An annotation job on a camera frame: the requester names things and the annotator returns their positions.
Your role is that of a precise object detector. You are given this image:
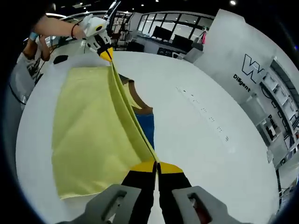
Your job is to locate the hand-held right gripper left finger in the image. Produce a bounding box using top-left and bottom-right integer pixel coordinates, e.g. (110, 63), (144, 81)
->
(57, 161), (157, 224)

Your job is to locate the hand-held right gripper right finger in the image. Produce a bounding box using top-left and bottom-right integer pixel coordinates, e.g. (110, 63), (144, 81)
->
(157, 162), (249, 224)

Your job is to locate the yellow blue grey garment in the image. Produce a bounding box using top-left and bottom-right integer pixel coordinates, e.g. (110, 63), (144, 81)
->
(51, 61), (160, 200)

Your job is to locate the black oval armrest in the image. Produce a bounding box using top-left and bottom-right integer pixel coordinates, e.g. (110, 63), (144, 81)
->
(53, 55), (69, 65)

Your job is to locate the grey mesh office chair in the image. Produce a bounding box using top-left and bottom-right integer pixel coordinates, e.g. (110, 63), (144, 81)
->
(8, 67), (36, 111)

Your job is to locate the grey metal storage shelf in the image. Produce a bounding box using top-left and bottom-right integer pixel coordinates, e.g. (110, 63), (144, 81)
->
(256, 56), (299, 150)

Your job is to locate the brown bead bracelet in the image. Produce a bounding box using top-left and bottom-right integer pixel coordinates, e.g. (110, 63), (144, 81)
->
(71, 22), (79, 40)

